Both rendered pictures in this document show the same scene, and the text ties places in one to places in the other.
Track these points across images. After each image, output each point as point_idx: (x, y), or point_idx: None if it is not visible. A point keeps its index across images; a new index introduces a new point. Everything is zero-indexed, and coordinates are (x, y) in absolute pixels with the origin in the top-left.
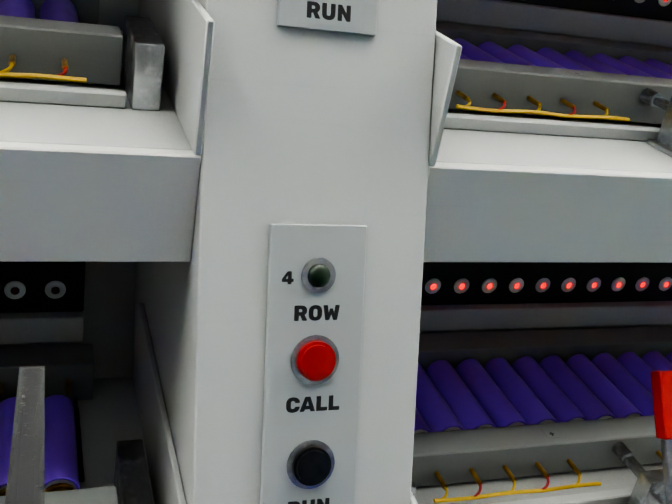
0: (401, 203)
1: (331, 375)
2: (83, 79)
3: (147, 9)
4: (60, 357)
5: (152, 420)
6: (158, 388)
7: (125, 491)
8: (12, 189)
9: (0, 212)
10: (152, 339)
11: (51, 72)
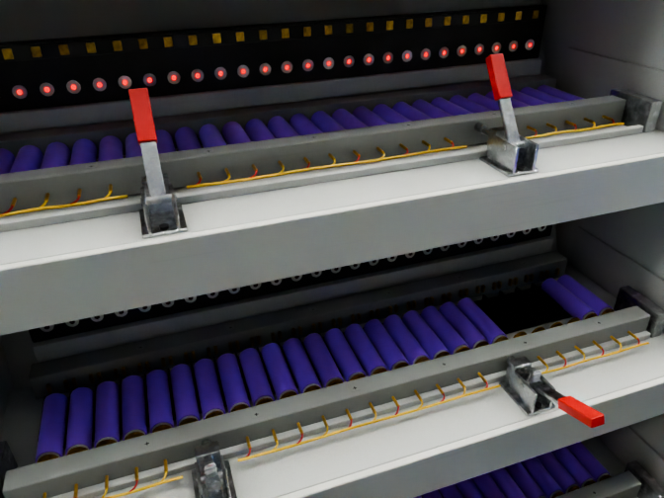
0: None
1: None
2: (622, 123)
3: (579, 82)
4: (550, 258)
5: (625, 277)
6: (632, 261)
7: (647, 306)
8: (643, 176)
9: (637, 187)
10: (606, 241)
11: (597, 123)
